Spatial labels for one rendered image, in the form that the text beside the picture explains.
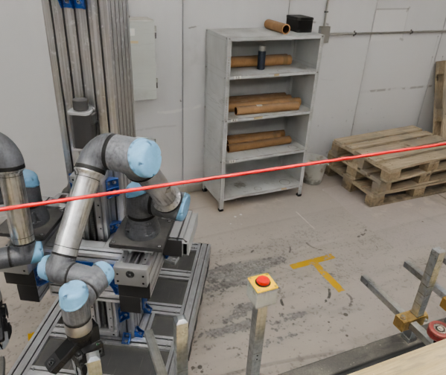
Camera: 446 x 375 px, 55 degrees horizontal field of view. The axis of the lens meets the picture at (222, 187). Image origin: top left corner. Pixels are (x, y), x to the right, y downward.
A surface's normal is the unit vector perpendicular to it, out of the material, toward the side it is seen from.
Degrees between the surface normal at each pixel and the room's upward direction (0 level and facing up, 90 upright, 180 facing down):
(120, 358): 0
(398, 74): 90
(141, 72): 90
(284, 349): 0
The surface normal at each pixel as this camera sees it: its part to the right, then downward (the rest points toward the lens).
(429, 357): 0.04, -0.88
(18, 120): 0.40, 0.45
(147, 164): 0.92, 0.13
